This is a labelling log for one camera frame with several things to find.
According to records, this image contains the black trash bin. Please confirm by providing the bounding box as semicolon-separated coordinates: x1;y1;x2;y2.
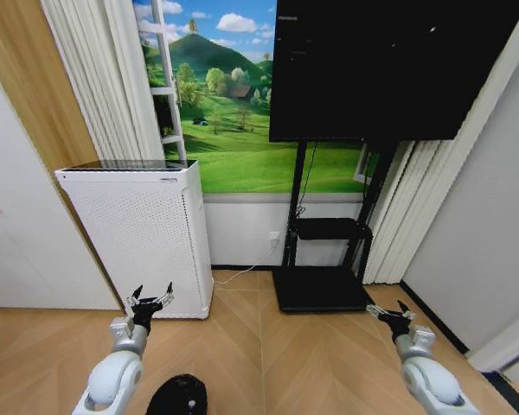
146;373;209;415

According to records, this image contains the black baseboard strip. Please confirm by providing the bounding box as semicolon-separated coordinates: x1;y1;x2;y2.
399;279;469;356

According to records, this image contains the white air purifier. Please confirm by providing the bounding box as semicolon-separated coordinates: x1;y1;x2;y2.
54;158;215;321

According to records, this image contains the black television stand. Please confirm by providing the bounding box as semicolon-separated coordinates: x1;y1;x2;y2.
271;140;400;314

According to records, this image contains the black stand shelf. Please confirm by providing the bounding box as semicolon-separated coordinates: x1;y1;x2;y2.
294;217;373;242

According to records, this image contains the white pleated curtain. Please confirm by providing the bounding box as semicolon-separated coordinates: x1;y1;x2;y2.
41;0;165;162
362;0;519;286

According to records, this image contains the white wardrobe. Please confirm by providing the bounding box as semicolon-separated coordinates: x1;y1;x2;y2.
0;51;122;311

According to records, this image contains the large black television screen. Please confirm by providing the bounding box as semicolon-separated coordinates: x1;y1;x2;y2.
268;0;519;143

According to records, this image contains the white power cable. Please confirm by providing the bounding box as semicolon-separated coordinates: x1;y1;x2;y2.
213;240;279;286

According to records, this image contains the green landscape wall poster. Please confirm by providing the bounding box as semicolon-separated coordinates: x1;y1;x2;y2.
131;0;380;195

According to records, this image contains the black television cable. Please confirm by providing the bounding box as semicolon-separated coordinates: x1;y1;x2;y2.
295;141;319;217

